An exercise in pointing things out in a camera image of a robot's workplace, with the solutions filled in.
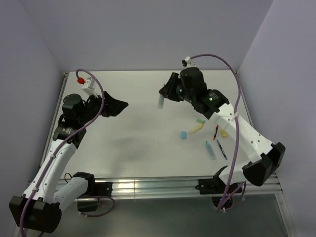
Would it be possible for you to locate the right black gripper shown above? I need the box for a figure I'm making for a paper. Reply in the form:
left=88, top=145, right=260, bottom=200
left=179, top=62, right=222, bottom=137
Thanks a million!
left=159, top=73, right=195, bottom=104

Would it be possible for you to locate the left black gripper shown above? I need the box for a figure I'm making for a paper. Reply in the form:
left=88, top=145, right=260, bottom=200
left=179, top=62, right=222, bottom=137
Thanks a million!
left=78, top=91, right=128, bottom=124

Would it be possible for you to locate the green highlighter pen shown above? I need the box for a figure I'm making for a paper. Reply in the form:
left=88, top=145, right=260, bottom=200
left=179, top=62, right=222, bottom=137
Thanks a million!
left=158, top=95, right=164, bottom=109

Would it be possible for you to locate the green pen cap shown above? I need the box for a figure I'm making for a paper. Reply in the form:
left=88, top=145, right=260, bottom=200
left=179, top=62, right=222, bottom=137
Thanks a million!
left=197, top=118, right=205, bottom=124

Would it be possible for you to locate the yellow highlighter pen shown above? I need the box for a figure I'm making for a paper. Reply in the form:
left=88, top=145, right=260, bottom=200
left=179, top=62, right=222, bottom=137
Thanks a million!
left=189, top=124, right=203, bottom=135

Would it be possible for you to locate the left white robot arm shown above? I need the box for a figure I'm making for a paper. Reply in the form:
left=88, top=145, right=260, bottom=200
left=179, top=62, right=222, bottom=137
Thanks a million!
left=9, top=91, right=128, bottom=236

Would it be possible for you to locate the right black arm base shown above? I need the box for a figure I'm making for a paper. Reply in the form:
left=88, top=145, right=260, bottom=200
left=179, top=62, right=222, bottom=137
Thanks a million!
left=195, top=178, right=243, bottom=195

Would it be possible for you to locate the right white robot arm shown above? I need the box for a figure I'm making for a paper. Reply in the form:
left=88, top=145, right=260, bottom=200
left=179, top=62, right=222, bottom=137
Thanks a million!
left=159, top=67, right=285, bottom=193

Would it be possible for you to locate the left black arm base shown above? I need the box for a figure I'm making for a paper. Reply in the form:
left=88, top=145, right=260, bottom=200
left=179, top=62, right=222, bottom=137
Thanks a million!
left=77, top=182, right=116, bottom=218

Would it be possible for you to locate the blue pen cap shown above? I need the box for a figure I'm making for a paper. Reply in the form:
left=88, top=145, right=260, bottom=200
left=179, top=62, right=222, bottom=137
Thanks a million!
left=180, top=131, right=187, bottom=139

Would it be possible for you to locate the red thin pen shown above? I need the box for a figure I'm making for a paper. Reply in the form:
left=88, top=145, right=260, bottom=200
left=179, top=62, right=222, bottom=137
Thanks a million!
left=213, top=125, right=219, bottom=140

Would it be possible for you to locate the blue highlighter pen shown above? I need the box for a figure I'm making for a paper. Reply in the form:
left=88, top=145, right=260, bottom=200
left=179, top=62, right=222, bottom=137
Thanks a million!
left=205, top=141, right=217, bottom=160

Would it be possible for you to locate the yellow pen cap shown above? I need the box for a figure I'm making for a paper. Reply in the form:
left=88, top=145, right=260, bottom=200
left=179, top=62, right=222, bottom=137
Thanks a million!
left=221, top=129, right=228, bottom=138

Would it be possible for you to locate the blue thin pen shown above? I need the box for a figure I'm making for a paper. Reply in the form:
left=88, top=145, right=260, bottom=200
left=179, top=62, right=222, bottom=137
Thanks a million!
left=216, top=139, right=228, bottom=160

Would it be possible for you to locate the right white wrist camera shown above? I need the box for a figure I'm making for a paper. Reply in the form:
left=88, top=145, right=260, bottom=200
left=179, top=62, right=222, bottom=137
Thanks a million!
left=182, top=56, right=196, bottom=68

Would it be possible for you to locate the aluminium rail frame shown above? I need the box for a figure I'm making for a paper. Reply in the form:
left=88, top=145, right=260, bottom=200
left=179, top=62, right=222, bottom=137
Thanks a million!
left=27, top=172, right=283, bottom=200

